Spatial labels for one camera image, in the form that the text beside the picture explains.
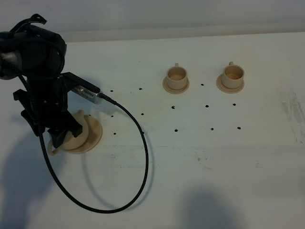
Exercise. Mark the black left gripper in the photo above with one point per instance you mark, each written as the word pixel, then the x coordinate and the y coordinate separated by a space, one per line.
pixel 45 101

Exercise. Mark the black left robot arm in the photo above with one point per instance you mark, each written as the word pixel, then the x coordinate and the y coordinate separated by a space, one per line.
pixel 37 56

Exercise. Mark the beige teapot coaster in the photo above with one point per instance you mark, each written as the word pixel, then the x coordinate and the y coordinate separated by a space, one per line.
pixel 88 139

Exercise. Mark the left beige saucer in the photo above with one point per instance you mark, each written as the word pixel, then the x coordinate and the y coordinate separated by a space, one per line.
pixel 175 86

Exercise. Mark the beige saucer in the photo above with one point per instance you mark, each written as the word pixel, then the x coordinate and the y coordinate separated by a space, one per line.
pixel 175 86
pixel 228 85

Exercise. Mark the left beige teacup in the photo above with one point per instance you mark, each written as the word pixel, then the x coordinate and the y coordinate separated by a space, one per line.
pixel 176 72

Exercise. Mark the beige teacup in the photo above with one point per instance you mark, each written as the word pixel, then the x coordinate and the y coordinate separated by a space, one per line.
pixel 233 71
pixel 176 72

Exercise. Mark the right beige saucer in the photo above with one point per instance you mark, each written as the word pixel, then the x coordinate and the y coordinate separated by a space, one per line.
pixel 228 85

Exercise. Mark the right beige teacup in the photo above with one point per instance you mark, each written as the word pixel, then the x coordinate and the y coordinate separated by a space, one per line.
pixel 233 71

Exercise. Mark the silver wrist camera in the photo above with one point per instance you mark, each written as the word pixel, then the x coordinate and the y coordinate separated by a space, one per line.
pixel 82 87

